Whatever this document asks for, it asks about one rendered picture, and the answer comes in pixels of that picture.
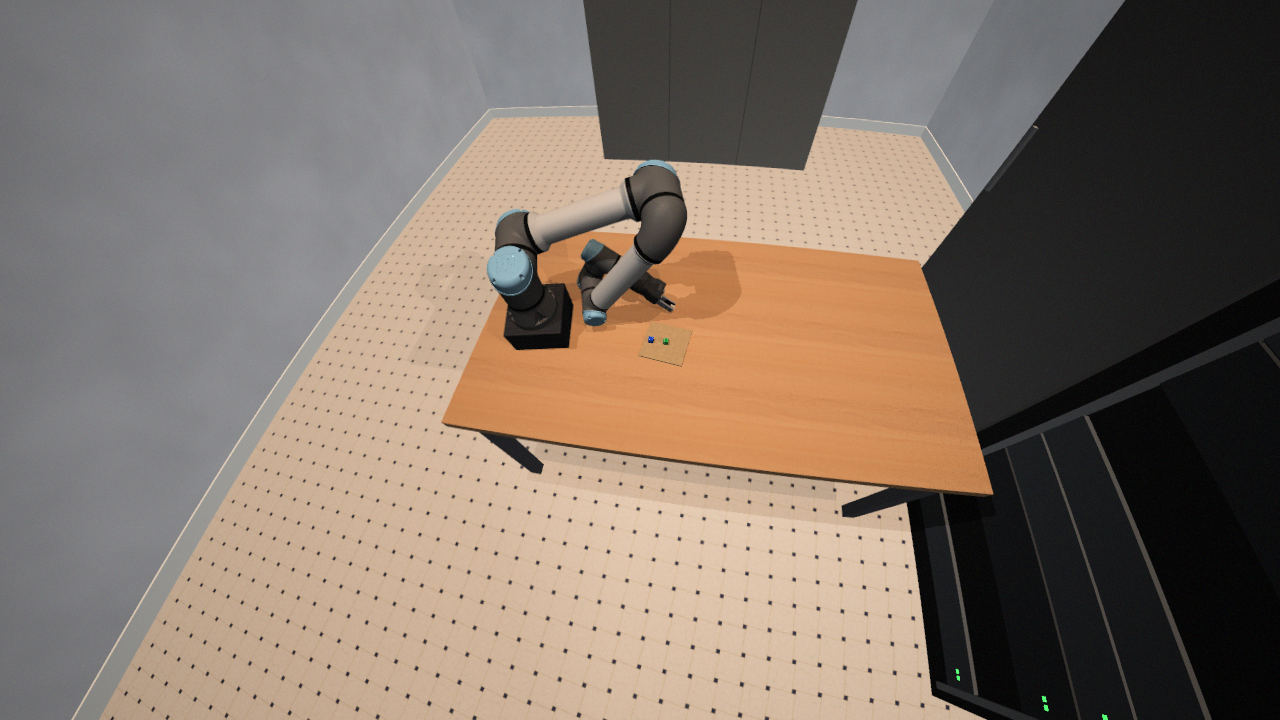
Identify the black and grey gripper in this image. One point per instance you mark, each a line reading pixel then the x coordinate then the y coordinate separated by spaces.
pixel 652 289

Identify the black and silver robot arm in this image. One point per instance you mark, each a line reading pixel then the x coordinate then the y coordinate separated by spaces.
pixel 654 193

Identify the tan mat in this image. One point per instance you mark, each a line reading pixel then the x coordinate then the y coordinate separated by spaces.
pixel 674 352

